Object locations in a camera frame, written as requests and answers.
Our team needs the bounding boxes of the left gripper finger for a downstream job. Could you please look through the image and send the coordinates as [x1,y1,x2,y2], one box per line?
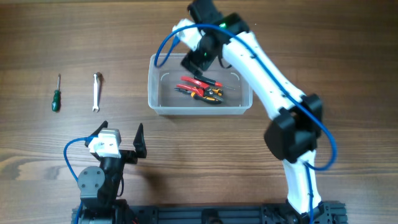
[133,123,146,152]
[85,121,108,147]

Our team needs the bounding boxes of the small silver wrench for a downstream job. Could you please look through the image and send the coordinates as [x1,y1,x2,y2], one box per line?
[92,72,101,112]

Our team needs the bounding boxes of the black red screwdriver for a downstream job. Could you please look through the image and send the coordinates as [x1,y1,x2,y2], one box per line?
[194,75,235,90]

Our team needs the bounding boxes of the red handled cutting pliers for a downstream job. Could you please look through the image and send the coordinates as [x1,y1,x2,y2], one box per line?
[176,76,224,103]

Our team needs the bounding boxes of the orange black long-nose pliers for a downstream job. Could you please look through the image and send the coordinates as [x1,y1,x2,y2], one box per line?
[174,88,222,105]

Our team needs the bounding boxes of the green handled screwdriver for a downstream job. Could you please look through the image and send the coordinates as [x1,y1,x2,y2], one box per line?
[52,73,62,112]

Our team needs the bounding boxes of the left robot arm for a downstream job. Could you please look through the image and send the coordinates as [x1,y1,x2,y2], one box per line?
[69,121,147,223]

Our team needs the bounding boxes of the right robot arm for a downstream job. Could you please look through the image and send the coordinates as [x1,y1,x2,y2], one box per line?
[174,1,324,215]

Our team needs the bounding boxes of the clear plastic container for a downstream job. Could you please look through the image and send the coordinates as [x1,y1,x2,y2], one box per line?
[148,54,252,115]

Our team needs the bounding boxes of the left blue cable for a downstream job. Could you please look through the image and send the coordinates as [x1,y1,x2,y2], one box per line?
[63,136,98,224]

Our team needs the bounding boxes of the blue cable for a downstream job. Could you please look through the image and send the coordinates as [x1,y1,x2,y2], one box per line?
[154,23,338,224]
[63,136,98,224]

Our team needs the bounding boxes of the right blue cable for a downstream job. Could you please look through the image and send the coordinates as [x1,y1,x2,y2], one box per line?
[154,23,338,224]

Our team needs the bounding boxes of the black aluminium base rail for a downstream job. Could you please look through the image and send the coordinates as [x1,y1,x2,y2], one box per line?
[71,202,348,224]

